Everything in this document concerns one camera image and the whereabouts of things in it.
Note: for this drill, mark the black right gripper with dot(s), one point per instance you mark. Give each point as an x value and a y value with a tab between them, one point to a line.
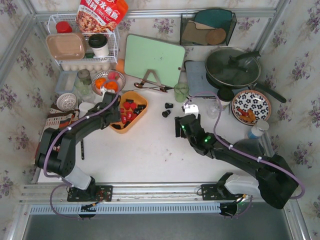
187	122

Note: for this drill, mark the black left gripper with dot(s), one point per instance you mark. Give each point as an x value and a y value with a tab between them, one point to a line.
114	116

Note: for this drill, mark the red capsule cluster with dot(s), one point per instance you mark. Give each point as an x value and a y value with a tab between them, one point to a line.
127	105

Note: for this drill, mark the orange storage basket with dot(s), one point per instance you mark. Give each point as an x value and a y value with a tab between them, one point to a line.
139	100

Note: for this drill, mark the black capsule numbered four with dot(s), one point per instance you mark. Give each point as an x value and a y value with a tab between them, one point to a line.
141	106

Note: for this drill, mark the black capsule top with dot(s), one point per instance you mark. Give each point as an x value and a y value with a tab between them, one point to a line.
168	105

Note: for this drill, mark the black handled fork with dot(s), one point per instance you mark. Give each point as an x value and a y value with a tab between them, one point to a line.
82	150

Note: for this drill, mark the grey blue cloth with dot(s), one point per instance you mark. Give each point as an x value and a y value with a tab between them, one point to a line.
250	146

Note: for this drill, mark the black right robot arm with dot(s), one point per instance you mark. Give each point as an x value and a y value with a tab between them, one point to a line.
275	179

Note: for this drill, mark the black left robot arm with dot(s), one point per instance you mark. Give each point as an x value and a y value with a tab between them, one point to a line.
56	154

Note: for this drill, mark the coffee cup black lid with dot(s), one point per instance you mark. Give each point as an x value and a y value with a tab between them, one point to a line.
225	96

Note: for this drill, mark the clear storage box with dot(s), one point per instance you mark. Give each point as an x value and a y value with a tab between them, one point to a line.
66	82

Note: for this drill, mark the orange right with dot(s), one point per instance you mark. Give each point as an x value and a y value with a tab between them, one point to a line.
111	86

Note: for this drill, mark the orange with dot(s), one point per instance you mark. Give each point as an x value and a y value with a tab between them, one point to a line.
100	83
111	86

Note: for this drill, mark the clear plastic cup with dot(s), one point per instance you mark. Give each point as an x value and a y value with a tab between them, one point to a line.
213	110

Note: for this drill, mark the fruit bowl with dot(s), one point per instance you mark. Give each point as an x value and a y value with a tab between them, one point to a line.
120	79

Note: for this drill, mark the orange left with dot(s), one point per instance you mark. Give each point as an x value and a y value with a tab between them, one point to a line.
100	83

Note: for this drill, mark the green glass cup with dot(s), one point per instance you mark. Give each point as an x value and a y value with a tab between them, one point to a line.
181	91

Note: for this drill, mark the peach in bowl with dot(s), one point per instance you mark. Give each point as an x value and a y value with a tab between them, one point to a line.
113	75

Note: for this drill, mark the copper spoon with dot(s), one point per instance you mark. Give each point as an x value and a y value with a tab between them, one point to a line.
142	85

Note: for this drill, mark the grey glass jar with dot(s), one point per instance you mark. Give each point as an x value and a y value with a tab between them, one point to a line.
83	82

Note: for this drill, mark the grey induction cooker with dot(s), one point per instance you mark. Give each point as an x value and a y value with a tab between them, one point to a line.
197	80

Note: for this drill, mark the orange sponge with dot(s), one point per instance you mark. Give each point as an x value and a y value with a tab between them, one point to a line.
120	66

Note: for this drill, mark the egg tray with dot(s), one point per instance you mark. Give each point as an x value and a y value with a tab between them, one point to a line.
92	67

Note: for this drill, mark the striped cloth mat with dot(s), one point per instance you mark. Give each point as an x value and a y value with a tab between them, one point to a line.
58	119

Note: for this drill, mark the fried food pieces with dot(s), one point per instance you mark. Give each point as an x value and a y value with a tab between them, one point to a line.
247	116

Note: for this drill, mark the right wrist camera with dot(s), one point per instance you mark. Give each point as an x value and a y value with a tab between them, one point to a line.
190	109

